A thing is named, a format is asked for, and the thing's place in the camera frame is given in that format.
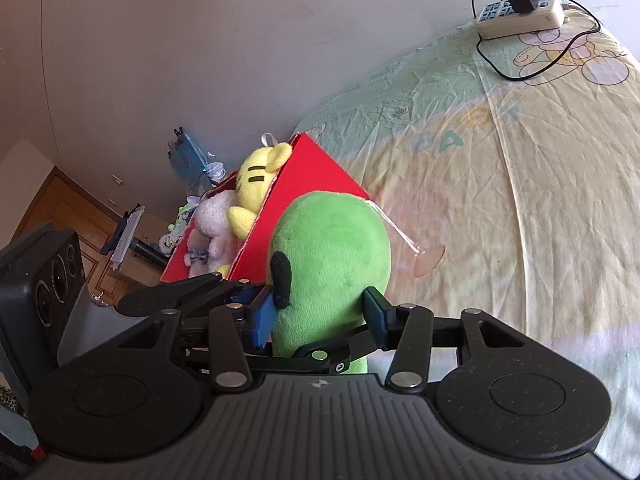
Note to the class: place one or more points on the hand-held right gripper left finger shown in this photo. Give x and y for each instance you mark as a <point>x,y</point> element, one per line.
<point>261,322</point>

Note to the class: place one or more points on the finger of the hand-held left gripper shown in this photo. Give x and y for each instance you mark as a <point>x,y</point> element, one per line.
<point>345,347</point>
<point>170,296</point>

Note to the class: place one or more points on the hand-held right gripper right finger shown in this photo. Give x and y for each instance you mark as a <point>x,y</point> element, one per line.
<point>376,317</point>

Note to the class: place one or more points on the green plush toy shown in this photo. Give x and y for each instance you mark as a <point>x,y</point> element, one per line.
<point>330,260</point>

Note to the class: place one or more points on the white plush toy blue bow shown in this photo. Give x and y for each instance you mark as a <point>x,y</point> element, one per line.
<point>212,217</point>

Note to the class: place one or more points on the red storage box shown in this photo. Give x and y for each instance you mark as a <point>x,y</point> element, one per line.
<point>280,195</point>

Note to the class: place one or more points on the yellow plush toy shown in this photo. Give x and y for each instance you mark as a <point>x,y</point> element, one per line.
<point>257,177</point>

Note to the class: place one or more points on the black bottle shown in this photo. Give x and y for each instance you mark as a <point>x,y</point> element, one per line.
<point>150,252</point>

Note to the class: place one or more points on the small white plush toy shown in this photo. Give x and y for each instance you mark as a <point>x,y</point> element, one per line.
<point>167,244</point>

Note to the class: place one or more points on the wooden door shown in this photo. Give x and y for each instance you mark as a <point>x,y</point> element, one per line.
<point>65,210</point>

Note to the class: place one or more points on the small green frog plush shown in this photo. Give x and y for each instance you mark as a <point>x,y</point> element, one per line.
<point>182,215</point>

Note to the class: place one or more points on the dark cloth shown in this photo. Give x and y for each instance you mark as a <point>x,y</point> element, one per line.
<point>112,237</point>

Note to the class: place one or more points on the leopard print cloth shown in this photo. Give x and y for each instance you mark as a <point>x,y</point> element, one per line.
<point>11,400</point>

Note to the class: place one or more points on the clear plastic bag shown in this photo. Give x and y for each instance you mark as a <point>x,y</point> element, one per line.
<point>214,170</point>

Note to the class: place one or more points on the white power strip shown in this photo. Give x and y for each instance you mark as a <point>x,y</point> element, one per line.
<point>520,20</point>

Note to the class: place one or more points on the white wall switch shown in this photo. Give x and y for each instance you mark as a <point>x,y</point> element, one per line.
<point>116,179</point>

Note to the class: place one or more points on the blue bag by wall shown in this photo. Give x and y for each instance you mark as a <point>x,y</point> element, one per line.
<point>187,160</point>

